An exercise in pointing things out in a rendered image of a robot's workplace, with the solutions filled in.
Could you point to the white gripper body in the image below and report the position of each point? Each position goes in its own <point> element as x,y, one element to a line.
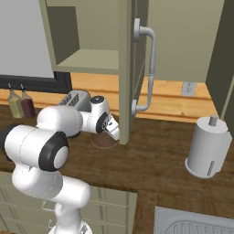
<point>114,129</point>

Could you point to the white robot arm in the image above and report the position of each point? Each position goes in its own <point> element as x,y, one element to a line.
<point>33,143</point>

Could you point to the green open shelf cabinet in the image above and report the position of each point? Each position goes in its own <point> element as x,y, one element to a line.
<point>91,30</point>

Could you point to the silver toaster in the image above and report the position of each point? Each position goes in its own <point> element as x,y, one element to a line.
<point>73,99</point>

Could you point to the green drawer front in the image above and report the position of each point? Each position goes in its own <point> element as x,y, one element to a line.
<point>106,221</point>
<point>109,196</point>

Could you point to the dark red bottle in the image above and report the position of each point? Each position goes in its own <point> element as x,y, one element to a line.
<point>28,106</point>

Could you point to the white paper towel roll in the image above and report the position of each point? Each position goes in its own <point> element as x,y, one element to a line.
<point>207,146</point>

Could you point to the olive oil bottle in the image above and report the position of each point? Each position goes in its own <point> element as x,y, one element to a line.
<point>15,105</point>

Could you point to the grey sink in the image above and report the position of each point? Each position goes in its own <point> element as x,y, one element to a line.
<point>195,222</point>

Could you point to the grey wall outlet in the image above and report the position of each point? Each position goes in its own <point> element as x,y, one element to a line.
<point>188,89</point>

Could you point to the green wall cabinet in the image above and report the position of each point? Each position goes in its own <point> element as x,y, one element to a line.
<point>182,39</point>

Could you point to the window with black frame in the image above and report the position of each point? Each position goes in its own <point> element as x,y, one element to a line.
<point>21,36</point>

